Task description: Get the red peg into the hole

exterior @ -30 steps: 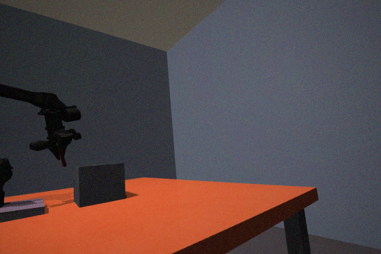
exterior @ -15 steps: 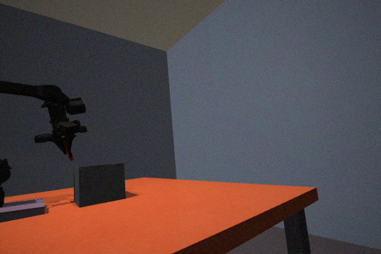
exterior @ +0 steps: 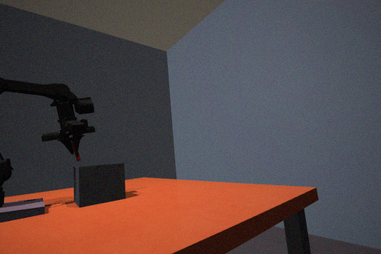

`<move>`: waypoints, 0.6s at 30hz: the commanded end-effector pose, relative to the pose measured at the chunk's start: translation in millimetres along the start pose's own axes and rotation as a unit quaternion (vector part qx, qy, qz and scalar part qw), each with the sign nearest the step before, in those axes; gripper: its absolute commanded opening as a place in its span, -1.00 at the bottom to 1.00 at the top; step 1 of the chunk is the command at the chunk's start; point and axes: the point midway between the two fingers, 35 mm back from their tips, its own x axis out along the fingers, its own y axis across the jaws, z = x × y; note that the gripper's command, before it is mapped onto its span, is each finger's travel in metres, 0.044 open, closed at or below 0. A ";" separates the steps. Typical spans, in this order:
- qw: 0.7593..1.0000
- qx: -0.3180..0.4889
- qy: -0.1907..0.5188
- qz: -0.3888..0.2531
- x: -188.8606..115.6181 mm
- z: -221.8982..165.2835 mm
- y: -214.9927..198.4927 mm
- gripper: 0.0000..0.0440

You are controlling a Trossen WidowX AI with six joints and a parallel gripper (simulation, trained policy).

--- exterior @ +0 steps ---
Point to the dark red peg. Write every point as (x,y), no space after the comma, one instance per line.
(75,151)

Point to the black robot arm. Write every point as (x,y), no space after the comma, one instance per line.
(57,92)

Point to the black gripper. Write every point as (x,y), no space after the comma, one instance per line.
(64,138)

